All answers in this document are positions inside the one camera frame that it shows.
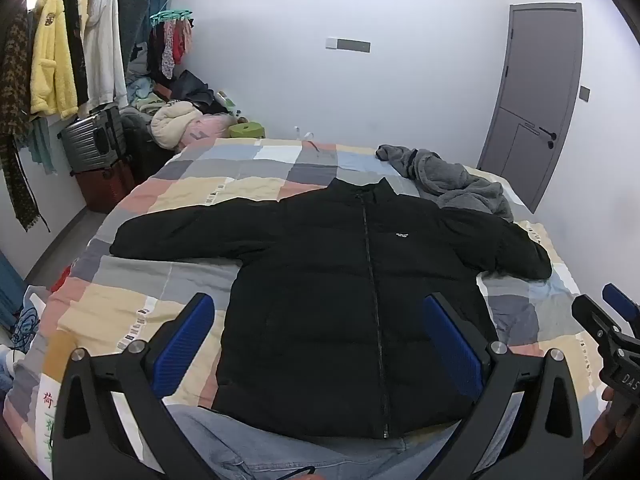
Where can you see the black hanging garment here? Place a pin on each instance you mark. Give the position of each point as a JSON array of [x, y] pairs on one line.
[[77, 50]]

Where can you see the person's right hand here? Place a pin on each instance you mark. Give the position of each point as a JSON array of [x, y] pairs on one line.
[[595, 440]]

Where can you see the blue jeans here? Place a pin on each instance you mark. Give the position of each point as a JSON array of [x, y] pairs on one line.
[[240, 445]]

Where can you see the white green container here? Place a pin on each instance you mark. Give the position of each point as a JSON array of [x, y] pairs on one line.
[[225, 100]]

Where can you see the grey door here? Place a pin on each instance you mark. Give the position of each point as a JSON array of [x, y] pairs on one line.
[[540, 85]]

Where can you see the white hoodie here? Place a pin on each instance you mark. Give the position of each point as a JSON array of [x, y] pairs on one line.
[[102, 55]]

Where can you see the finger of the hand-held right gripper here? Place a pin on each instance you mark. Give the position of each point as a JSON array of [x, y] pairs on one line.
[[597, 327], [622, 305]]

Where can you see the teal hanging cloth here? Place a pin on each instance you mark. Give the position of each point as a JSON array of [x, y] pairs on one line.
[[40, 145]]

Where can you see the yellow fleece jacket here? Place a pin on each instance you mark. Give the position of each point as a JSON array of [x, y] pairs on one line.
[[50, 60]]

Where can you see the black puffer jacket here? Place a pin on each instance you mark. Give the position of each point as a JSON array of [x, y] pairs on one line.
[[310, 285]]

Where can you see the grey fleece garment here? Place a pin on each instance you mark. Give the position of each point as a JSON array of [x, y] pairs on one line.
[[450, 180]]

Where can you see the dark patterned scarf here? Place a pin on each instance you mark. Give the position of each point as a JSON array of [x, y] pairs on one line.
[[12, 110]]

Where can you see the green roll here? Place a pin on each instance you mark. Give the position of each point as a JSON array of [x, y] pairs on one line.
[[246, 130]]

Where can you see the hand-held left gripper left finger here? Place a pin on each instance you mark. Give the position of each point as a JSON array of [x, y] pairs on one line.
[[182, 340]]

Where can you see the green clip hanger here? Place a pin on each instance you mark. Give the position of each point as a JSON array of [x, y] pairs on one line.
[[172, 15]]

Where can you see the small red pink hanging garments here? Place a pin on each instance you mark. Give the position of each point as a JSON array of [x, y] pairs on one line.
[[170, 47]]

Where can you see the dark bundled jacket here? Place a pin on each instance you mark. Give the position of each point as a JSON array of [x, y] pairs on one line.
[[192, 90]]

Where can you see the small grey wall switch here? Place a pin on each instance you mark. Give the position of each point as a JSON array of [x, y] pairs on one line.
[[584, 93]]

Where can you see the grey ribbed suitcase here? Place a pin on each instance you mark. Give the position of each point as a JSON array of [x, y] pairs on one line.
[[87, 140]]

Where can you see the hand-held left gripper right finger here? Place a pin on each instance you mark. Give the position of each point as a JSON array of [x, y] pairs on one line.
[[450, 345]]

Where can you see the red suitcase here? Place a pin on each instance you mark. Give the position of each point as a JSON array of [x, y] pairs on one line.
[[105, 187]]

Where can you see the light blue clothes pile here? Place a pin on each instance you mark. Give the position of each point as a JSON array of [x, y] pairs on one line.
[[137, 92]]

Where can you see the white grey wall panel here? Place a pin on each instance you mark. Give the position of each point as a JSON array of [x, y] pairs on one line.
[[350, 44]]

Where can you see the blue cloth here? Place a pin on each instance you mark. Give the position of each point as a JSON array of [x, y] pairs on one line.
[[10, 290]]

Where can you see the cream puffer coat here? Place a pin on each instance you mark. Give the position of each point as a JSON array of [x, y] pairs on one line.
[[172, 125]]

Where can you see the patchwork bed cover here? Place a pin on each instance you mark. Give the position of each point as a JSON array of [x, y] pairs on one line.
[[200, 195]]

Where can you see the grey hanging garment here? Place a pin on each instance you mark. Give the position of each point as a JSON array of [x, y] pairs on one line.
[[131, 15]]

